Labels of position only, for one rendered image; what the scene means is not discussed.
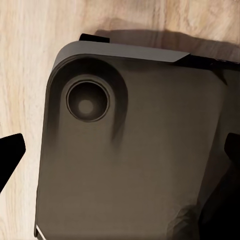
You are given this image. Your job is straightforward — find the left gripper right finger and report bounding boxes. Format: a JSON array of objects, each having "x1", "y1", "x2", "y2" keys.
[{"x1": 224, "y1": 133, "x2": 240, "y2": 173}]

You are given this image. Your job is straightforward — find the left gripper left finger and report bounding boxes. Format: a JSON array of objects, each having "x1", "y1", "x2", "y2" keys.
[{"x1": 0, "y1": 133, "x2": 26, "y2": 193}]

